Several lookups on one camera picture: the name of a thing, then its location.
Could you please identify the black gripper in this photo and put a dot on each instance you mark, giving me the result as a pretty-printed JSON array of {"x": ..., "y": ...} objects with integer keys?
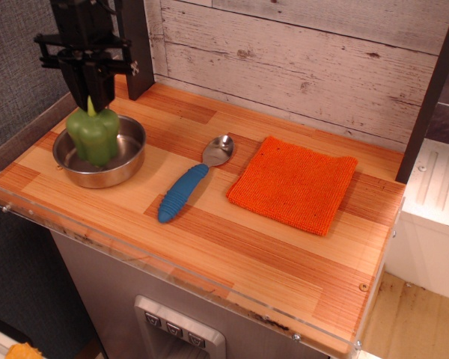
[{"x": 86, "y": 28}]

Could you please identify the green toy bell pepper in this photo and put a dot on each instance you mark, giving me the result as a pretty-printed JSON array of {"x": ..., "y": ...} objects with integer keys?
[{"x": 94, "y": 134}]

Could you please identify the stainless steel pot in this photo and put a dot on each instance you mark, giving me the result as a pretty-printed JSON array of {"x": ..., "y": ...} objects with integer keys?
[{"x": 131, "y": 140}]

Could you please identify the clear acrylic edge guard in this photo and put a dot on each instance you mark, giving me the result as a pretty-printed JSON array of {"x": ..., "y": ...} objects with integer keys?
[{"x": 312, "y": 288}]

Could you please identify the orange knitted cloth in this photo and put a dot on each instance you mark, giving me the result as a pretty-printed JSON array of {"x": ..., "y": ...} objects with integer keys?
[{"x": 294, "y": 185}]

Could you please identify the silver dispenser panel with buttons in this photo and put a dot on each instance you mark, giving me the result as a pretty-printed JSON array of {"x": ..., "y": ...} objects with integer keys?
[{"x": 169, "y": 334}]

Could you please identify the white plastic bin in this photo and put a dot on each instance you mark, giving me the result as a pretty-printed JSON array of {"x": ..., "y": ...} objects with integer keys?
[{"x": 419, "y": 247}]

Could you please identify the dark left wooden post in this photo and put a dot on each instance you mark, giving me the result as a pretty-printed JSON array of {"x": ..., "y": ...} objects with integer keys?
[{"x": 132, "y": 25}]

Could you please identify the dark wooden post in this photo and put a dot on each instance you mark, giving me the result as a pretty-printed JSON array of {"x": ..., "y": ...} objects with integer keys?
[
  {"x": 422, "y": 124},
  {"x": 132, "y": 25}
]

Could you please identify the blue-handled metal spoon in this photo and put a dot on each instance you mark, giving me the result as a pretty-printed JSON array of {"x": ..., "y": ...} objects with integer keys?
[{"x": 216, "y": 153}]

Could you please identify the dark right wooden post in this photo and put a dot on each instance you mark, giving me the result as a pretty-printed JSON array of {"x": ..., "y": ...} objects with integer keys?
[{"x": 422, "y": 124}]

